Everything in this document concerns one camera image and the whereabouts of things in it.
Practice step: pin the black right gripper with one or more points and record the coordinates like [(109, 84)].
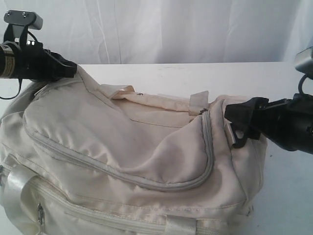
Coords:
[(259, 117)]

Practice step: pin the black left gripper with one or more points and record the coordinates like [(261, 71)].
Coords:
[(38, 64)]

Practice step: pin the cream fabric duffel bag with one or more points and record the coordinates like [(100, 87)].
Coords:
[(82, 158)]

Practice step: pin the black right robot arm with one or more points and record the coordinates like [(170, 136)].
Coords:
[(300, 132)]

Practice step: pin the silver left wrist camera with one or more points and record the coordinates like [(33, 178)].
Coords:
[(19, 22)]

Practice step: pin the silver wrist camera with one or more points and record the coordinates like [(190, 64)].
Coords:
[(304, 62), (19, 22)]

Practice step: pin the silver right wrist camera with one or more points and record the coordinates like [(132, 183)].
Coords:
[(304, 62)]

